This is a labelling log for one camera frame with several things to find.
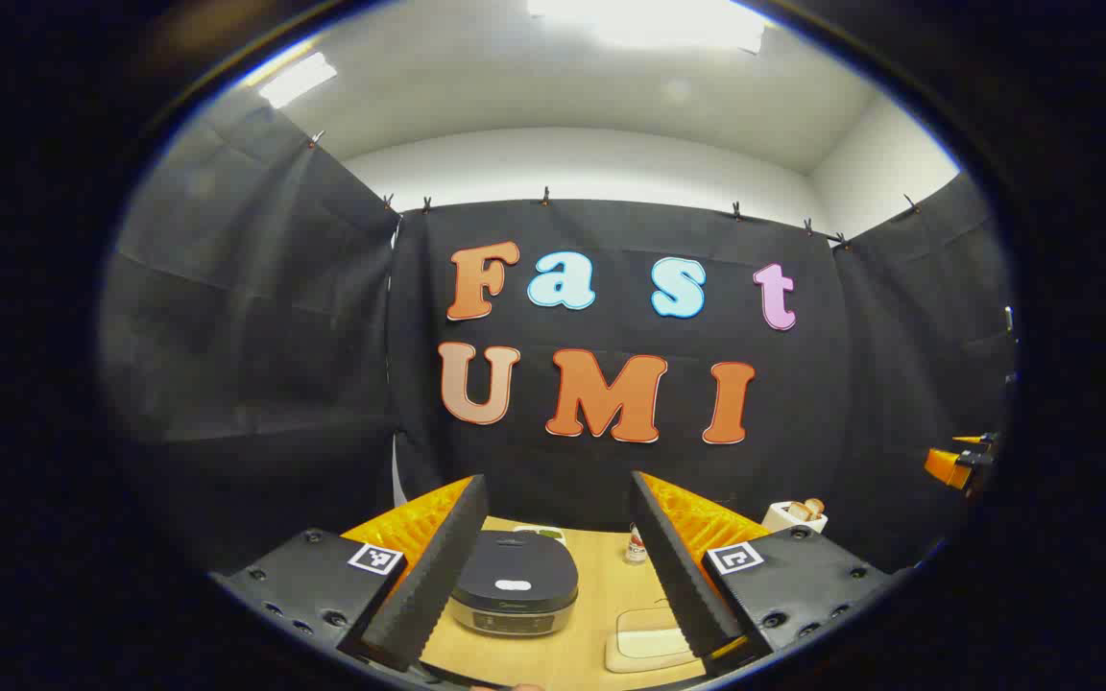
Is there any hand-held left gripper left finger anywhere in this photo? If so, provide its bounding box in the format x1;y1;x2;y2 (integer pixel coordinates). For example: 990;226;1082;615
210;474;490;673

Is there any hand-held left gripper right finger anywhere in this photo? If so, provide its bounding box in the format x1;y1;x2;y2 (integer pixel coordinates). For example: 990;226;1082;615
630;470;890;673

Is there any dark grey rice cooker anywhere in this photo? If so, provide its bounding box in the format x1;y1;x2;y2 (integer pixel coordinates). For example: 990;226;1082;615
445;530;580;638

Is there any white toaster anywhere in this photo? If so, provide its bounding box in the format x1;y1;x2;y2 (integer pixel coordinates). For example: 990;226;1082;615
762;501;830;535

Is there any ceiling light panel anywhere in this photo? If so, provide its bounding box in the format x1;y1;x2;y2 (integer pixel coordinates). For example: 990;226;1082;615
258;51;338;109
526;0;767;54

